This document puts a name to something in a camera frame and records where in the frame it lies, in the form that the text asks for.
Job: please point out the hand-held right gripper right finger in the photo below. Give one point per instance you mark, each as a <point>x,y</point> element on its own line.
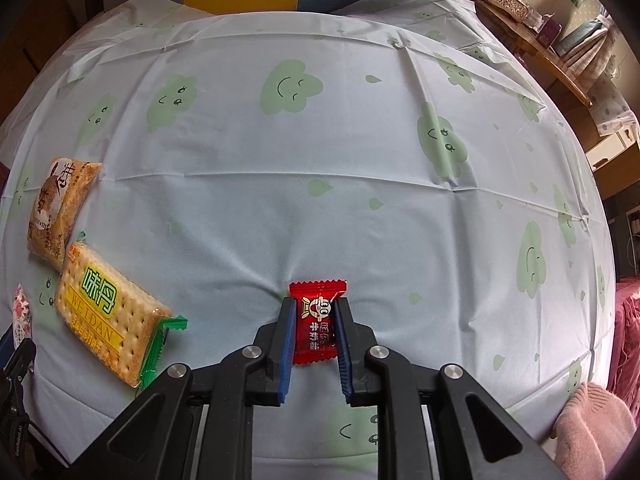
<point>344,350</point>

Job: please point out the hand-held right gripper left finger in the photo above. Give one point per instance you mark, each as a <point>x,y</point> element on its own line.
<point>285,350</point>

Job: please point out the red candy packet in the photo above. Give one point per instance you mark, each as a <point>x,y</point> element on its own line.
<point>316,320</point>

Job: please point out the brown cake packet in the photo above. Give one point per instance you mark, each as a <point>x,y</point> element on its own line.
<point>55,210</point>

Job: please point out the white pink floral packet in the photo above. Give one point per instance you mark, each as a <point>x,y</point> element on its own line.
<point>21,315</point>

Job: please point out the yellow green cracker packet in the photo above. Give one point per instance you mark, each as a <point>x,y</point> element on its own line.
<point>105,310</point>

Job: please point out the cloud print tablecloth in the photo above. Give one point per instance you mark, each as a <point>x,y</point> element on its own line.
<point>325,185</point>

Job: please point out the pink fuzzy cloth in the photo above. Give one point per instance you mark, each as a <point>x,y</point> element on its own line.
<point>595,430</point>

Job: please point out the pink blanket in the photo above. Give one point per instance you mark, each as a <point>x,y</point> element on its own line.
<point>627,335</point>

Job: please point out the dark shelf unit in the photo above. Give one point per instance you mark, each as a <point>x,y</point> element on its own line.
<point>625,245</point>

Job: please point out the white cabinet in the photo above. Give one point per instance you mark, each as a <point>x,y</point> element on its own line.
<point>612,152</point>

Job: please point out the wooden desk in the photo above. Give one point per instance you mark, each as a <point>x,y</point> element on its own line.
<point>545,55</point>

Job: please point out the spotted curtain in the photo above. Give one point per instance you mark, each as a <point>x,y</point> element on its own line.
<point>600,75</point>

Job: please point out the purple box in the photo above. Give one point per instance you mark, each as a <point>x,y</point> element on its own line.
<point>548,31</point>

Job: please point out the clear plastic box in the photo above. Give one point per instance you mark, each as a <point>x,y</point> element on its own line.
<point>531,20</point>

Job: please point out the wooden wardrobe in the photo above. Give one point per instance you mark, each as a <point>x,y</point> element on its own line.
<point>40,20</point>

